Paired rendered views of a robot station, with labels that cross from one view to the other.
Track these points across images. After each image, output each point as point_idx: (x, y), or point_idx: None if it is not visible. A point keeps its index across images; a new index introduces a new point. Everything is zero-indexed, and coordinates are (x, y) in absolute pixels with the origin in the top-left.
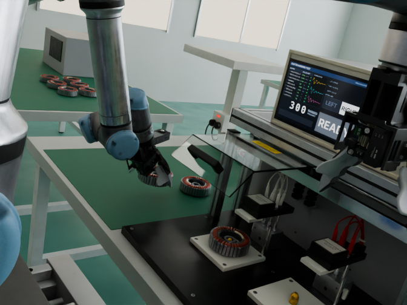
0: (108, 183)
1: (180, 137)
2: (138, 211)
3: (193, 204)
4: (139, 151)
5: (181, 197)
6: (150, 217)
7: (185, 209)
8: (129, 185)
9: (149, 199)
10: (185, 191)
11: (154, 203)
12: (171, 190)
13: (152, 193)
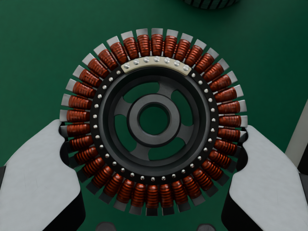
0: (4, 151)
1: None
2: (178, 223)
3: (255, 50)
4: None
5: (208, 40)
6: (221, 225)
7: (256, 97)
8: (56, 103)
9: (154, 132)
10: (204, 5)
11: (178, 145)
12: (162, 26)
13: (135, 90)
